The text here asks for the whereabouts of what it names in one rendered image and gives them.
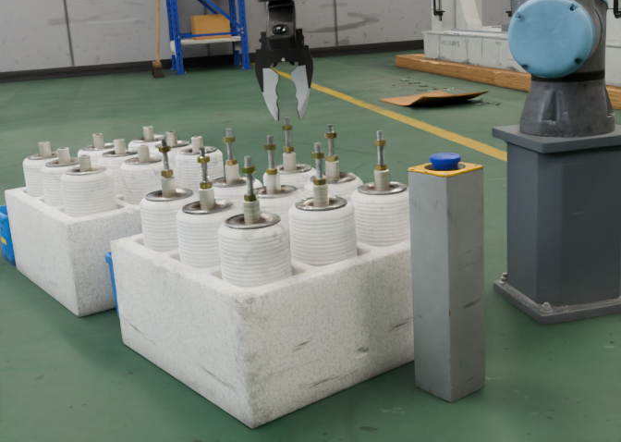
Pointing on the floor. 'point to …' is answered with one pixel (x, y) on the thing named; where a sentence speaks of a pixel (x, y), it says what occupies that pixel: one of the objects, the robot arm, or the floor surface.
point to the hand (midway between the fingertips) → (288, 113)
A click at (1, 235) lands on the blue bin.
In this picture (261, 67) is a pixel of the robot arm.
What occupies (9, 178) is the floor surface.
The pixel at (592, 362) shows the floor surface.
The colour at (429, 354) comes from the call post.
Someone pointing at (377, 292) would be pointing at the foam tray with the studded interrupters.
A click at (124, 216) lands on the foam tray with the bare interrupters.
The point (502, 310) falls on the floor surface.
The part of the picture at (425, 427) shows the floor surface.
